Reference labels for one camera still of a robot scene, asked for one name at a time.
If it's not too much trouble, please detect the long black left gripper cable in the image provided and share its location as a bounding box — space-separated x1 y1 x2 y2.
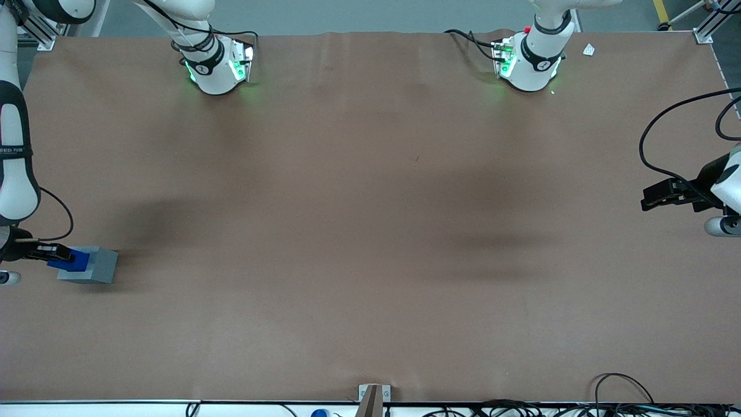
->
639 87 741 195

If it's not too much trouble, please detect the brown table cover sheet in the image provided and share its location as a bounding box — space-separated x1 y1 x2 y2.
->
0 29 741 404

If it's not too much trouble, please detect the black cable loop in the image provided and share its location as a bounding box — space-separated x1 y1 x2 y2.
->
595 373 655 406

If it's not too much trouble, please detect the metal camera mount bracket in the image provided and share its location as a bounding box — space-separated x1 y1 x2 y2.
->
358 384 391 417

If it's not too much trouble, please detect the black left arm base cable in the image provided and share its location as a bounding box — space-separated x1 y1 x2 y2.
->
445 29 502 62

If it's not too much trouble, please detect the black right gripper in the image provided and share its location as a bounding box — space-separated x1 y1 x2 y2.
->
3 227 75 261

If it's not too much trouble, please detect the blue plastic part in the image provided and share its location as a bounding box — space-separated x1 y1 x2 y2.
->
47 249 91 272

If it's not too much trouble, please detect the short black looped cable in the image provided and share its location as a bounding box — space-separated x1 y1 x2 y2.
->
716 96 741 141

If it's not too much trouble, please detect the black cable bundle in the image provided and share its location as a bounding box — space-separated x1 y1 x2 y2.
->
425 400 741 417

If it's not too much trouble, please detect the gray rod with black foot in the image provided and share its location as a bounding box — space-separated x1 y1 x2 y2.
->
658 0 711 31

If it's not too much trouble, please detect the gray square base block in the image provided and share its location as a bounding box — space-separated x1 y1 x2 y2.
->
57 247 119 284

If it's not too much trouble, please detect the aluminum frame post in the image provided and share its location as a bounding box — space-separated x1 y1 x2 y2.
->
17 12 79 52
693 0 741 45

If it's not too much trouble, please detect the black right arm base cable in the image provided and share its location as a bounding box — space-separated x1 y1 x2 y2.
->
142 0 259 58

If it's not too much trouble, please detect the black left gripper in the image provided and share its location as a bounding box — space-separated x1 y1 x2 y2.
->
641 153 731 212

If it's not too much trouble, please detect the black arm base cable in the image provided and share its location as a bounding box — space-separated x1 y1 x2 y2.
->
445 29 502 62
142 0 259 58

